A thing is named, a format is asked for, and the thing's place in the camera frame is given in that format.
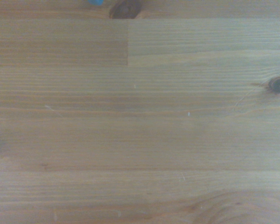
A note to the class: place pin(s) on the blue enamel mug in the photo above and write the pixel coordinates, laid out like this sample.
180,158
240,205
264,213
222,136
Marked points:
95,2

